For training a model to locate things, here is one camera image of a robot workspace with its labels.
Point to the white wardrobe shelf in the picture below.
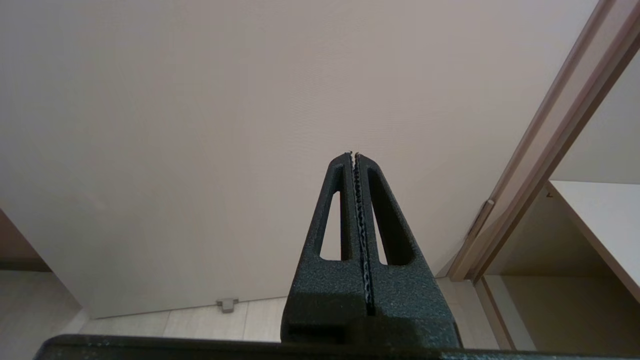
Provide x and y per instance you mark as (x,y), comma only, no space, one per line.
(605,220)

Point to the small metal door stop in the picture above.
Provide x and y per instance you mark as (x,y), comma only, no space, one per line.
(227,304)

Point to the metal frame hinge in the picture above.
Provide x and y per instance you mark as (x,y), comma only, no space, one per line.
(481,218)

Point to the cream room door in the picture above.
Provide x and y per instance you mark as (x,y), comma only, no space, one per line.
(200,125)

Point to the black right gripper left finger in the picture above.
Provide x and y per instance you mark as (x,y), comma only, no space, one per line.
(320,300)

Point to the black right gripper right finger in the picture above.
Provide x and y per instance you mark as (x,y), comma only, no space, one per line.
(410,305)

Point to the brown wardrobe door frame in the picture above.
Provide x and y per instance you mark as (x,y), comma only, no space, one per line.
(560,125)

